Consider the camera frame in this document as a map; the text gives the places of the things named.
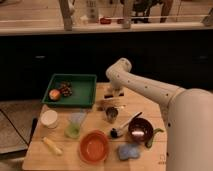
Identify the blue sponge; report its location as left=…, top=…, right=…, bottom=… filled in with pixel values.
left=118, top=143, right=140, bottom=160

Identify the green transparent measuring cup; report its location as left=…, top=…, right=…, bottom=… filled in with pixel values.
left=64, top=112, right=86, bottom=139

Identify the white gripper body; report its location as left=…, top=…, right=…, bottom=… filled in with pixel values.
left=104, top=86, right=124, bottom=99

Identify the red yellow apple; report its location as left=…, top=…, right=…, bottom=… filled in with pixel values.
left=49, top=89, right=61, bottom=101

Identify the green plastic tray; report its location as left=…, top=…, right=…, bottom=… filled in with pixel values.
left=42, top=74, right=97, bottom=108

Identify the dark red bowl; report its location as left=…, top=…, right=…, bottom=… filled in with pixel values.
left=128, top=118, right=153, bottom=143

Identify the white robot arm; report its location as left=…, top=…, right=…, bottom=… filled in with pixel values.
left=106, top=58, right=213, bottom=171

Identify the black cable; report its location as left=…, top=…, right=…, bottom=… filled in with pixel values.
left=0, top=109, right=30, bottom=147

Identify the green pepper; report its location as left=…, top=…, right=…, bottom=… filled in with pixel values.
left=145, top=128, right=164, bottom=149

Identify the white handled brush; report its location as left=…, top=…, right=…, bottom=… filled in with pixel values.
left=110, top=112, right=141, bottom=138

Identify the orange plastic bowl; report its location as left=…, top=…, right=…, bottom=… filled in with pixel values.
left=78, top=130, right=109, bottom=164

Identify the small metal cup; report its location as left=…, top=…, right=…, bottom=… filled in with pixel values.
left=106, top=107, right=118, bottom=123

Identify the dark grape bunch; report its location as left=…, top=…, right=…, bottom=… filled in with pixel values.
left=59, top=82, right=72, bottom=97

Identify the white cup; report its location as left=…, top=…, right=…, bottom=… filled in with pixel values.
left=40, top=110, right=58, bottom=129

